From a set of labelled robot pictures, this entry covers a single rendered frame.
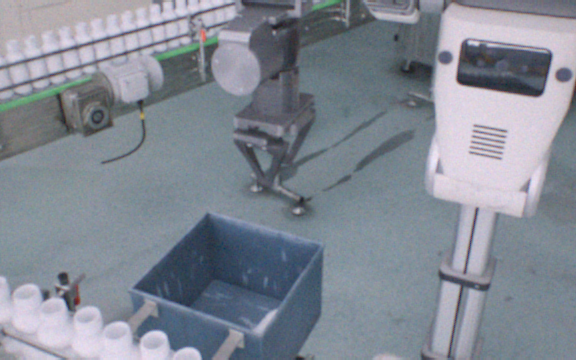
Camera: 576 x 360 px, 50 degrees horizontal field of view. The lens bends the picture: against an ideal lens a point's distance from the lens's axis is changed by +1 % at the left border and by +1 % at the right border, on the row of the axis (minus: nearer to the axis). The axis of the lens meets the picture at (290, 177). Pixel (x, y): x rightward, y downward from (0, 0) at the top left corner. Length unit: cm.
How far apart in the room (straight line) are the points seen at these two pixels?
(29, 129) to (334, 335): 136
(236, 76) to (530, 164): 67
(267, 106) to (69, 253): 241
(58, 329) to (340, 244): 209
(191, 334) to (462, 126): 67
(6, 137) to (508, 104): 156
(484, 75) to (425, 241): 199
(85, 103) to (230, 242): 81
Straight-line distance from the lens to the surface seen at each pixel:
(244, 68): 64
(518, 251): 310
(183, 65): 246
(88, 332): 97
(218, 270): 162
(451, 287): 141
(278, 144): 72
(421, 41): 473
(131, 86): 213
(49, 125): 221
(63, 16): 478
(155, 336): 93
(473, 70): 111
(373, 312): 263
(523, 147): 116
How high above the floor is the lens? 181
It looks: 32 degrees down
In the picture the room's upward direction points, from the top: straight up
